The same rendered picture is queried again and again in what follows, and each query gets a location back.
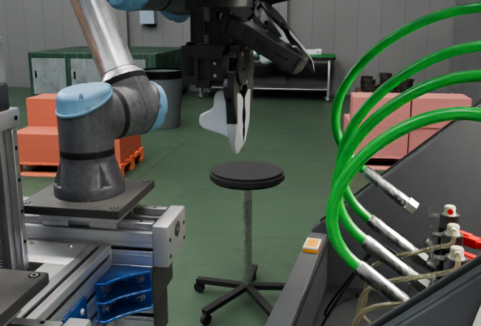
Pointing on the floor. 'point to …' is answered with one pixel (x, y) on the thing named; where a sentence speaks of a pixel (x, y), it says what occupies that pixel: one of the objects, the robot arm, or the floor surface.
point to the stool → (233, 171)
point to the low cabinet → (51, 63)
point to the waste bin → (167, 79)
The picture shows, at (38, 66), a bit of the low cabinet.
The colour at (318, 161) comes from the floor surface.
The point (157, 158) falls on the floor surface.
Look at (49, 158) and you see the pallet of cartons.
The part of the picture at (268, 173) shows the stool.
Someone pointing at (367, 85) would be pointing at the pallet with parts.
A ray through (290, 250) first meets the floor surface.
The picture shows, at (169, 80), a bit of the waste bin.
